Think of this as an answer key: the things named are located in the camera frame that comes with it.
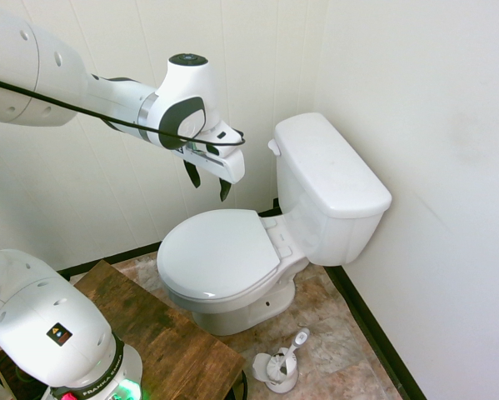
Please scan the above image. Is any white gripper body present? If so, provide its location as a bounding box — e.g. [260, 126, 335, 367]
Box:
[175, 120, 247, 185]

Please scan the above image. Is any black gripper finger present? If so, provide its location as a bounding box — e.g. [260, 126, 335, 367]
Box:
[183, 159, 202, 189]
[217, 178, 233, 203]

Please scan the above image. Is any white toilet seat lid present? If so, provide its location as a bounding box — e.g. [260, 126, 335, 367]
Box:
[156, 208, 283, 302]

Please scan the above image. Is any white toilet tank lid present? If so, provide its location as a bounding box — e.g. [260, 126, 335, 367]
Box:
[272, 112, 394, 218]

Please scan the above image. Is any white toilet tank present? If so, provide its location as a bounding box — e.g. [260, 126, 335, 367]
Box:
[276, 146, 387, 267]

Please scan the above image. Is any white toilet bowl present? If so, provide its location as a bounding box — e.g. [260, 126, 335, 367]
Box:
[160, 207, 313, 337]

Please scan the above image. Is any white toilet brush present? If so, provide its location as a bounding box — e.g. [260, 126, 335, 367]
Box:
[263, 327, 311, 378]

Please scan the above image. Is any white toilet brush holder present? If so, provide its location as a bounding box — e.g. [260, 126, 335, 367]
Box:
[252, 352, 301, 393]

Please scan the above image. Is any short black baseboard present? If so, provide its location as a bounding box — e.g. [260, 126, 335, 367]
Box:
[56, 238, 163, 281]

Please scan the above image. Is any brown wooden table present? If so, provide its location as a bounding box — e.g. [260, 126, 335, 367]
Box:
[72, 259, 247, 400]

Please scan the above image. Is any long black baseboard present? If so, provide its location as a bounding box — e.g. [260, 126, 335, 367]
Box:
[323, 263, 430, 400]

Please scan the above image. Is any wrist camera with green board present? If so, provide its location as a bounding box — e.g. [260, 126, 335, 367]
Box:
[185, 140, 212, 158]

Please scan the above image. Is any long black gripper cable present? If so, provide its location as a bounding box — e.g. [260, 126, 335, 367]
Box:
[0, 75, 247, 148]

